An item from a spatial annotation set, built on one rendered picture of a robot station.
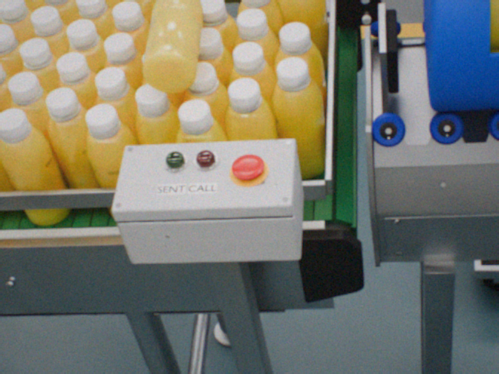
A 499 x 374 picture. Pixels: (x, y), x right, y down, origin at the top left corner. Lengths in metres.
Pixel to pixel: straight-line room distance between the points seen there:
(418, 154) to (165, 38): 0.37
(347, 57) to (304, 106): 0.29
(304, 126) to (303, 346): 1.05
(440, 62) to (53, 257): 0.58
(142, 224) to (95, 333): 1.28
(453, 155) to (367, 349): 0.97
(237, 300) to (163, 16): 0.37
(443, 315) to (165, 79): 0.69
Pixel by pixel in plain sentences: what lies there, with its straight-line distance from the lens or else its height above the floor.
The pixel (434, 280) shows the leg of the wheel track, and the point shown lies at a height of 0.61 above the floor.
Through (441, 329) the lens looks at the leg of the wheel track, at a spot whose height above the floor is 0.46.
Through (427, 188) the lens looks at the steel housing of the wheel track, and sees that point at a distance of 1.34.
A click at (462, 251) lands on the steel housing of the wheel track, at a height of 0.66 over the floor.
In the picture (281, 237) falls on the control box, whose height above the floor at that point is 1.04.
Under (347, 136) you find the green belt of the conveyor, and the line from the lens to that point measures 1.38.
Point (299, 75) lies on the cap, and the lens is 1.20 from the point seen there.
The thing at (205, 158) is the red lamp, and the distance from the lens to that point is 1.08.
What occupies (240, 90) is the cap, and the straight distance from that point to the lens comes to 1.20.
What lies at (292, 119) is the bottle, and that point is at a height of 1.02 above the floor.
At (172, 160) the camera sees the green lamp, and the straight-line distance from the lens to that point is 1.09.
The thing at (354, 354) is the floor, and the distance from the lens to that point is 2.21.
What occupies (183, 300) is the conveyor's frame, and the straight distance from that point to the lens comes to 1.40.
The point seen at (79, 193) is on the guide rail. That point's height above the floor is 0.98.
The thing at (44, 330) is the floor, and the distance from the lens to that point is 2.40.
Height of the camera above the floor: 1.89
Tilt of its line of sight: 48 degrees down
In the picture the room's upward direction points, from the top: 12 degrees counter-clockwise
